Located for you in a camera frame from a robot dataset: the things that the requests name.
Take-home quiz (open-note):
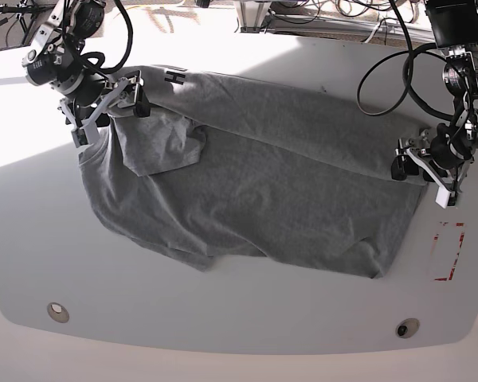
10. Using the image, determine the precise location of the red tape rectangle marking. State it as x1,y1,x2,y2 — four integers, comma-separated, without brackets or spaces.
428,221,466,282

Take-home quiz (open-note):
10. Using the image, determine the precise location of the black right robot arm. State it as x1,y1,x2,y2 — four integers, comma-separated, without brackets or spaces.
22,1,151,133

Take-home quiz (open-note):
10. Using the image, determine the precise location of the round table hole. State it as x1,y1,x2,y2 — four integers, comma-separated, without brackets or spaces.
395,318,420,339
47,302,70,324

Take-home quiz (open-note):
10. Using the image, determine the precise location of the aluminium frame post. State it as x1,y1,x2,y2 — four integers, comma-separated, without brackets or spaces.
233,1,272,33

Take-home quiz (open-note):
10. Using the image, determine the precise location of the black tripod stand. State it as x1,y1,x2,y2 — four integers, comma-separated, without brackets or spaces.
0,1,55,47

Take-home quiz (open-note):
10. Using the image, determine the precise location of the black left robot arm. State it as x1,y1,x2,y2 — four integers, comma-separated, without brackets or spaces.
391,1,478,197

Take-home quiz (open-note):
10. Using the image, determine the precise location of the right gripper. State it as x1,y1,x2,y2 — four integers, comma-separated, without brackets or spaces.
59,69,151,129

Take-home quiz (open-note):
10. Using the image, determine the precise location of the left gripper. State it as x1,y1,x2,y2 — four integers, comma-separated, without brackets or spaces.
390,127,474,194

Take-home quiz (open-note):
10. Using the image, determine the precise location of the grey T-shirt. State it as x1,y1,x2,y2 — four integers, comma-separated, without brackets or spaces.
79,66,425,279

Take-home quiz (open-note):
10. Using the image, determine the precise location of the left round table hole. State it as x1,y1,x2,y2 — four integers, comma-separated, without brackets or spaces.
47,302,70,324

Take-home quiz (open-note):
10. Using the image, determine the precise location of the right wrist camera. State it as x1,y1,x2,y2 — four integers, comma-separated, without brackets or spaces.
71,126,100,148

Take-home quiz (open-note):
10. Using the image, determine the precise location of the right round table hole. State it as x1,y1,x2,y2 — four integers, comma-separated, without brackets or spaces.
395,318,420,339

